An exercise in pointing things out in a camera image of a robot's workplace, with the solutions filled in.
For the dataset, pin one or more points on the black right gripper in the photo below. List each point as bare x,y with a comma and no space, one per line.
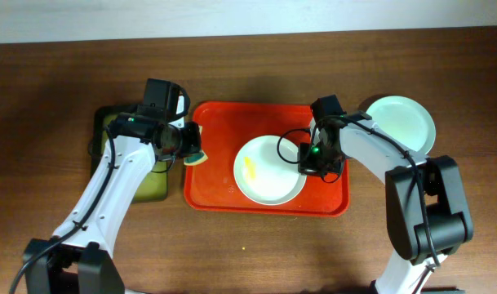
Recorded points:
305,166

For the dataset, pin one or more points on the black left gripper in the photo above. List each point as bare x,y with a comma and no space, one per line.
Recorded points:
193,139

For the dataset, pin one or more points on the yellow green scrub sponge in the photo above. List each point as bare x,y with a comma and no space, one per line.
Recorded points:
195,159

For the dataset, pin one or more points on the cream white plate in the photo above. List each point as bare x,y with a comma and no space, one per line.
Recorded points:
263,171

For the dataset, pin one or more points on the mint green plate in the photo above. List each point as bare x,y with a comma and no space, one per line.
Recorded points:
405,120

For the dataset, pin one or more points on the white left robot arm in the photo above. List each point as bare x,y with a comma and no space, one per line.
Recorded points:
79,255

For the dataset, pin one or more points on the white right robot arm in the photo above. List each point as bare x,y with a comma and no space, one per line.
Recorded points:
427,212

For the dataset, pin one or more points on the red plastic tray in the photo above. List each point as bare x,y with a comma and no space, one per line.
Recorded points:
226,127

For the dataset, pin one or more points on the black tray with yellow liquid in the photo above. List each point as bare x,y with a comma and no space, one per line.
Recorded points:
154,186

